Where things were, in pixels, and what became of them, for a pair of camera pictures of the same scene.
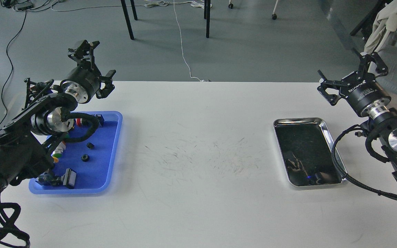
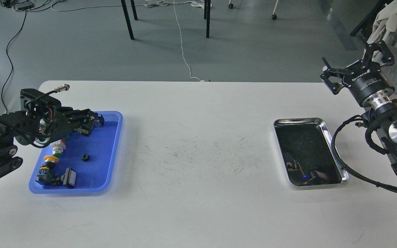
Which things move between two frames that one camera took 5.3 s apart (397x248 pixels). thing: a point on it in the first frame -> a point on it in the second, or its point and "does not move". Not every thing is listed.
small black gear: [84, 157] does not move
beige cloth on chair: [387, 20] does not move
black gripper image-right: [365, 94] -> [367, 81]
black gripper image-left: [83, 83] -> [51, 123]
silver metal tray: [305, 144] does not move
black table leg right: [207, 8] does not move
